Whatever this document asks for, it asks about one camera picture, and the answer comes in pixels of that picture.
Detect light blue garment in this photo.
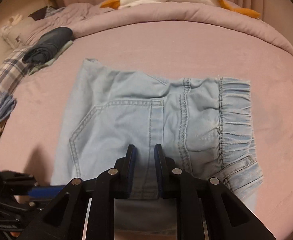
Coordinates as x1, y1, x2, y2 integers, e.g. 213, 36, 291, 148
0, 94, 17, 125

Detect dark blue folded clothes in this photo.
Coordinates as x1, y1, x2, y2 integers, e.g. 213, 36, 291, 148
22, 27, 74, 64

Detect dark crumpled clothing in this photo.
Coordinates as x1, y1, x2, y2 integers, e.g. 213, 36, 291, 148
28, 6, 65, 20

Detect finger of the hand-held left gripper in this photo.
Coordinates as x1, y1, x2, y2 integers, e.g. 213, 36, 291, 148
0, 198, 47, 232
1, 171, 68, 198

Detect mauve comforter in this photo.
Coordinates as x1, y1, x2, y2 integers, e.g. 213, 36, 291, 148
26, 1, 293, 58

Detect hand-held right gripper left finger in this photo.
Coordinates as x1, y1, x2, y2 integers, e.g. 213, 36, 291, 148
16, 144, 138, 240

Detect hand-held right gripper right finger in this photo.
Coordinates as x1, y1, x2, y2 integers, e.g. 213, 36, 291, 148
154, 144, 277, 240

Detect plaid checked cloth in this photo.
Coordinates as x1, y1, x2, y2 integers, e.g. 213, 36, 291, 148
0, 46, 34, 121

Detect pale green folded cloth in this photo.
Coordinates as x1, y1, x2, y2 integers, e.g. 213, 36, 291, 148
28, 40, 74, 75

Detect light blue denim pants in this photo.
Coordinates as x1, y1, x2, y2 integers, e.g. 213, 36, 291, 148
51, 58, 264, 232

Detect cream patterned pillow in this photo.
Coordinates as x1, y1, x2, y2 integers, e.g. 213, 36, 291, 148
0, 13, 38, 50

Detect pink bed sheet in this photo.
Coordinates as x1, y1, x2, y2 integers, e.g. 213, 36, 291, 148
0, 20, 293, 240

